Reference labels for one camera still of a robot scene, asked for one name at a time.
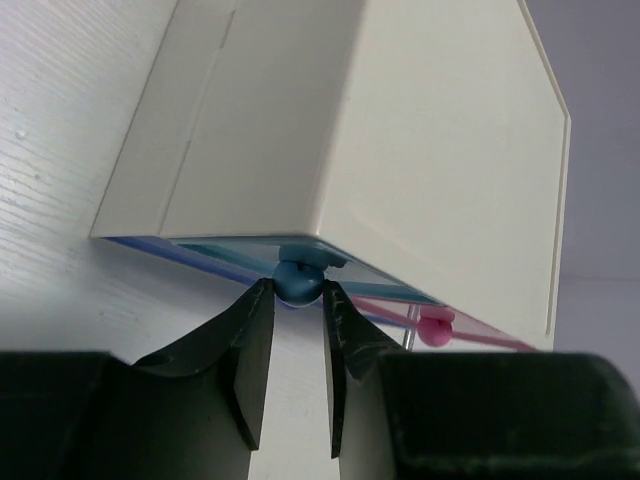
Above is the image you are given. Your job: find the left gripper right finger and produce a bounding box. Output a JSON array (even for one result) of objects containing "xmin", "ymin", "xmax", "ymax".
[{"xmin": 323, "ymin": 281, "xmax": 639, "ymax": 479}]

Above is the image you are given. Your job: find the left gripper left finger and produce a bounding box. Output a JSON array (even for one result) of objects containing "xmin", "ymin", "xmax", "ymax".
[{"xmin": 1, "ymin": 279, "xmax": 275, "ymax": 479}]

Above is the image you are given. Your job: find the pink drawer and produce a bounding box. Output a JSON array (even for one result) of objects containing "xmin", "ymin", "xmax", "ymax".
[{"xmin": 351, "ymin": 296, "xmax": 536, "ymax": 351}]

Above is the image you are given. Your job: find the light blue small drawer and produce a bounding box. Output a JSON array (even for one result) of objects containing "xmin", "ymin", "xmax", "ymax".
[{"xmin": 171, "ymin": 237, "xmax": 441, "ymax": 307}]

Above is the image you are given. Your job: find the silver combination wrench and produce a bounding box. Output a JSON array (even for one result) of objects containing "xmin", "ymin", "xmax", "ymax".
[{"xmin": 403, "ymin": 304, "xmax": 419, "ymax": 351}]

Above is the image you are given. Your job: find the purple-blue wide drawer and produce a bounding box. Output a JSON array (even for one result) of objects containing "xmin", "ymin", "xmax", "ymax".
[{"xmin": 99, "ymin": 235, "xmax": 301, "ymax": 314}]

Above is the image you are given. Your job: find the white drawer cabinet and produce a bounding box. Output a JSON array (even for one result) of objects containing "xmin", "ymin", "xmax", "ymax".
[{"xmin": 91, "ymin": 1, "xmax": 571, "ymax": 349}]

